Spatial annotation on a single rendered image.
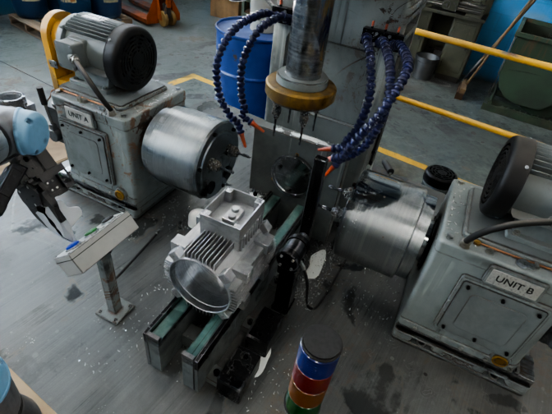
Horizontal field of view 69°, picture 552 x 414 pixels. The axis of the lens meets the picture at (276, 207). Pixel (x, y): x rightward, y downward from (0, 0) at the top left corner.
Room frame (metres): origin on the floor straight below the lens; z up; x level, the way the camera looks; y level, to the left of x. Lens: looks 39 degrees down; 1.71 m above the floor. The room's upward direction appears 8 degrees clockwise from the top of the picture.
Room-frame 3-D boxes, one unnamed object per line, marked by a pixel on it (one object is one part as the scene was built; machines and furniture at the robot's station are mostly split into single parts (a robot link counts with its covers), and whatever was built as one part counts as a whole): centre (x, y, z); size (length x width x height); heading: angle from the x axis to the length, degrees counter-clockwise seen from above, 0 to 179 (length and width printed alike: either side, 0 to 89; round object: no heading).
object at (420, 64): (5.21, -1.61, 0.14); 0.30 x 0.30 x 0.27
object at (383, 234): (0.82, -0.31, 1.04); 0.41 x 0.25 x 0.25; 69
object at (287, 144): (1.09, -0.06, 0.97); 0.30 x 0.11 x 0.34; 69
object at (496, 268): (0.73, -0.56, 0.99); 0.35 x 0.31 x 0.37; 69
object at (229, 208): (0.69, 0.09, 1.11); 0.12 x 0.11 x 0.07; 160
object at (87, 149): (1.15, 0.55, 0.99); 0.35 x 0.31 x 0.37; 69
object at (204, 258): (0.65, 0.11, 1.02); 0.20 x 0.19 x 0.19; 160
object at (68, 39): (1.14, 0.60, 1.16); 0.33 x 0.26 x 0.42; 69
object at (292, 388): (0.33, -0.09, 1.10); 0.06 x 0.06 x 0.04
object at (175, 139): (1.07, 0.33, 1.04); 0.37 x 0.25 x 0.25; 69
